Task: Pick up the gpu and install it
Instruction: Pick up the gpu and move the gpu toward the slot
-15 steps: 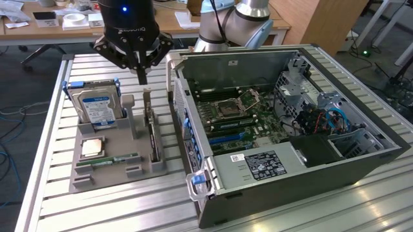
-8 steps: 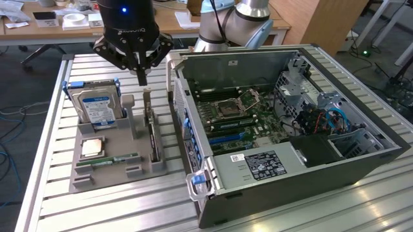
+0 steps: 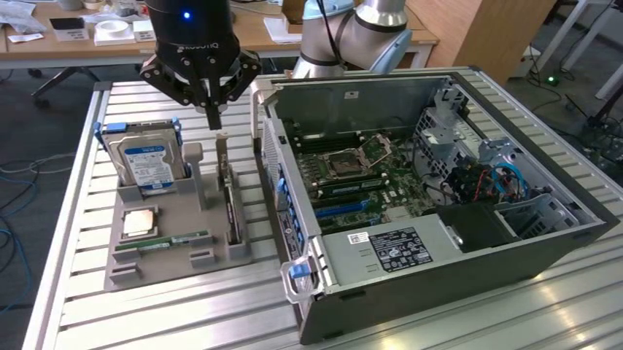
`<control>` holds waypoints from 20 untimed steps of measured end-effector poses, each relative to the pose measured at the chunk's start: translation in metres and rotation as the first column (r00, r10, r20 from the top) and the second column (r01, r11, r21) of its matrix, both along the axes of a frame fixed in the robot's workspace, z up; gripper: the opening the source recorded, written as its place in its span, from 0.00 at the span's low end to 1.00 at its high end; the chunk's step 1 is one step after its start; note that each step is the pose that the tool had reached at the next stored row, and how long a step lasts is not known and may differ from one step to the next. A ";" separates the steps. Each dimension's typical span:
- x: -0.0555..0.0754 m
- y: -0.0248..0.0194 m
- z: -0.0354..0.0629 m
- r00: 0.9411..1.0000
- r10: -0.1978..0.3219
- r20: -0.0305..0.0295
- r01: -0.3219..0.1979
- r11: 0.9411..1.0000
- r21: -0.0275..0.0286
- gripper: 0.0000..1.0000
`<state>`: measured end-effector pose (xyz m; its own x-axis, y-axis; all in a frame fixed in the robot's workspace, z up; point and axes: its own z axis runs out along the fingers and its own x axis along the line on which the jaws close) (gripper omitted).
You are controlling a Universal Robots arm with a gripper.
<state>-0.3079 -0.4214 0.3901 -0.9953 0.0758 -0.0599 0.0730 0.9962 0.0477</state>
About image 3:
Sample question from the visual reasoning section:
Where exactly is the CPU socket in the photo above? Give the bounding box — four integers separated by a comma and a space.
325, 149, 371, 179

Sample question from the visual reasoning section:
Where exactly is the wooden cabinet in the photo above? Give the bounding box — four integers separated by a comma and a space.
403, 0, 559, 83

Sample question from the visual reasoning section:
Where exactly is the installed green RAM stick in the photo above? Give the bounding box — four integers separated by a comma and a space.
319, 178, 385, 198

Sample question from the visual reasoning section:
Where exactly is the white box black top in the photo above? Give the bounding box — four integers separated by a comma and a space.
49, 17, 89, 42

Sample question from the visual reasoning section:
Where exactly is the green motherboard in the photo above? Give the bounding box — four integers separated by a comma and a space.
291, 127, 439, 234

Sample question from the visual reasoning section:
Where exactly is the blue wire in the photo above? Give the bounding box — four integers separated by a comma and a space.
488, 163, 531, 205

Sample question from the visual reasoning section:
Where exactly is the hard disk in blue caddy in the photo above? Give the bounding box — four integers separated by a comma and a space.
93, 118, 184, 194

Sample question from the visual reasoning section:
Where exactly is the flat white box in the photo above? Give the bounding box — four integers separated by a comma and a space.
92, 28, 137, 47

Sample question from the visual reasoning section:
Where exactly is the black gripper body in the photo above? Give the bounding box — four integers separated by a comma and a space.
145, 0, 243, 89

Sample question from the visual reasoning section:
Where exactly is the grey crumpled bag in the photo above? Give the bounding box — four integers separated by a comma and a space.
109, 0, 140, 18

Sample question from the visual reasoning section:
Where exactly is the black wire bundle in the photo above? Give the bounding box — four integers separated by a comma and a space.
423, 166, 485, 207

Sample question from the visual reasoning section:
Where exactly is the silver CPU chip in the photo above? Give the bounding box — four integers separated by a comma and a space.
120, 209, 157, 238

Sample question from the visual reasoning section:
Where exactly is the grey parts rack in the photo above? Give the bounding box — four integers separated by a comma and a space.
104, 142, 257, 292

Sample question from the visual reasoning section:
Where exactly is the white table frame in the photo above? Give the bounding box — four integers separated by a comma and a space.
532, 0, 623, 99

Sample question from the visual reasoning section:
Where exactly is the white paper stack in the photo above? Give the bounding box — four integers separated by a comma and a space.
261, 16, 305, 44

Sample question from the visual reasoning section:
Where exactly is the white box red button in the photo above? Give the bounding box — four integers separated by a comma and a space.
515, 45, 544, 79

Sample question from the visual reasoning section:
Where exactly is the blue floor cable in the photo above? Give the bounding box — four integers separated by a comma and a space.
0, 171, 40, 314

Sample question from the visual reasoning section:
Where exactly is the small white box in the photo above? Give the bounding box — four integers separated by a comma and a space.
132, 20, 156, 43

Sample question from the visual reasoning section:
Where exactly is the black chair base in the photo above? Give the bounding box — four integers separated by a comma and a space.
29, 65, 107, 109

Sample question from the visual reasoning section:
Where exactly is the metal socket cover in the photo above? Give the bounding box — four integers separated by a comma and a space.
359, 133, 395, 166

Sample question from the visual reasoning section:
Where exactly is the metal disk bay cage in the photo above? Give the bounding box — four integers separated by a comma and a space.
412, 83, 520, 185

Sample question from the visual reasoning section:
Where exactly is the silver chipset heatsink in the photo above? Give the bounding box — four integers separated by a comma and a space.
383, 208, 415, 222

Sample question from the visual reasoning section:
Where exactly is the clear plastic bag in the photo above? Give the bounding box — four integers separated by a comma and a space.
0, 1, 48, 34

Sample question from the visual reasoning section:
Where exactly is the open black PC case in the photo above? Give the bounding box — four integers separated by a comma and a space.
249, 71, 621, 346

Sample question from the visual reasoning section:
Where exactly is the grey power supply unit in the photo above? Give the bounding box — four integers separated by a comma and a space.
311, 214, 463, 288

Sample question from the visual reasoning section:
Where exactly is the white tape roll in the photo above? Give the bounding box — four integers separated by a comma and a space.
96, 20, 128, 36

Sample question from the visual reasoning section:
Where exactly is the wooden desk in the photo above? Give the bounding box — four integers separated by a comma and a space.
0, 1, 160, 70
232, 0, 441, 70

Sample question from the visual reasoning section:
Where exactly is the black equipment stand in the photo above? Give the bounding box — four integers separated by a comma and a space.
581, 83, 623, 165

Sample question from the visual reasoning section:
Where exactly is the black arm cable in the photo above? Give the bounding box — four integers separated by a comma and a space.
319, 0, 347, 72

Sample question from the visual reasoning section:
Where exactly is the black graphics card silver bracket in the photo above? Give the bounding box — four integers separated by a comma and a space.
213, 130, 247, 246

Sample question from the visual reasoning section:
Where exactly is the white floor cable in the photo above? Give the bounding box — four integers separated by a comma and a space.
0, 151, 77, 176

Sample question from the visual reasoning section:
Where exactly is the metal drive bracket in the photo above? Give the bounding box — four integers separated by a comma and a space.
493, 192, 583, 241

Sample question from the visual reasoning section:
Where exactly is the blue card retention latch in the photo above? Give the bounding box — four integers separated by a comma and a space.
275, 177, 307, 252

